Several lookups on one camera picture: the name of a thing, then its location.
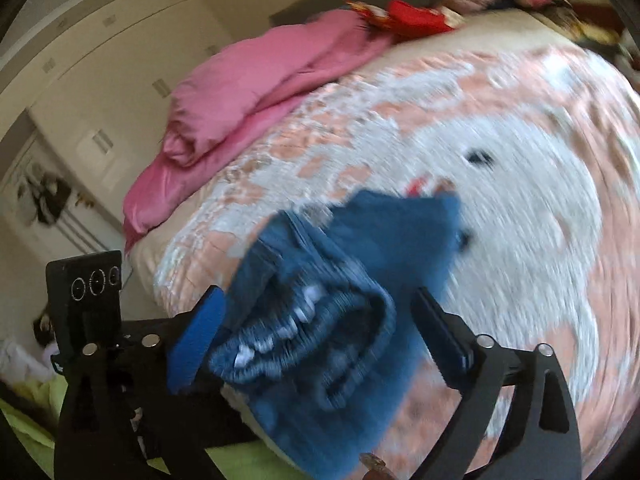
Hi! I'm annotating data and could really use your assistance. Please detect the blue denim lace-trimmed pants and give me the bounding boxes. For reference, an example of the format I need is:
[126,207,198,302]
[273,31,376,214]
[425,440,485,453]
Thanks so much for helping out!
[204,191,461,479]

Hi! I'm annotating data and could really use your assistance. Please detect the pink folded blanket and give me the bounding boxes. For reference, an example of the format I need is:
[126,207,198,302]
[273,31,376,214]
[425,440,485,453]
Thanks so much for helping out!
[124,10,393,247]

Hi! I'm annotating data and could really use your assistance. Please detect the white wardrobe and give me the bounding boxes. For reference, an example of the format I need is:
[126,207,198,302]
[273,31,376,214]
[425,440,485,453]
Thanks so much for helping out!
[1,0,230,262]

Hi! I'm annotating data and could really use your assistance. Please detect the peach white patterned bedspread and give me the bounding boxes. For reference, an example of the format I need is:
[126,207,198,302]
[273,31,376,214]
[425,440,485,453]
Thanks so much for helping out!
[129,10,639,474]

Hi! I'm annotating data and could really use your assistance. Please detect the red patterned cloth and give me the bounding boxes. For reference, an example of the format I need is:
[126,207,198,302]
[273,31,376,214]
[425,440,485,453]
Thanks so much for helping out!
[346,0,465,39]

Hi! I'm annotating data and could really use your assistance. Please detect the stack of folded clothes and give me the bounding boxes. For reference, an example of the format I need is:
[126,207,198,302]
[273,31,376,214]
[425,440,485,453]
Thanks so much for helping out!
[508,0,639,86]

